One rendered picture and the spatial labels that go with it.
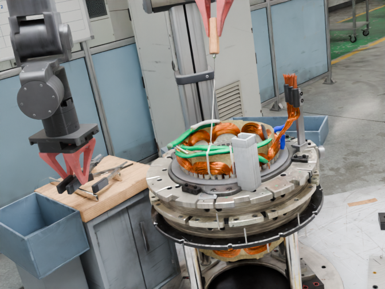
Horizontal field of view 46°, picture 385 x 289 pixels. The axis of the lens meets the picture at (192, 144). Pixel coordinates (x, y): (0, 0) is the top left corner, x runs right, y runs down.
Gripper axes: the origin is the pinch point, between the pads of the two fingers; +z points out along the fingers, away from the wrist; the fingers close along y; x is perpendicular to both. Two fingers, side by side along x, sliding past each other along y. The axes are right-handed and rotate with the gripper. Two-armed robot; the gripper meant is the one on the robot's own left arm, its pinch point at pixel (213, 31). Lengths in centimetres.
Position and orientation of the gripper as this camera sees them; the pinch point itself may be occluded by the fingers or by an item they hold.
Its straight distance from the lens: 79.1
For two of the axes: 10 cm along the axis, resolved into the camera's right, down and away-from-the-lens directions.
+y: 9.7, -0.1, -2.2
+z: 0.1, 10.0, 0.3
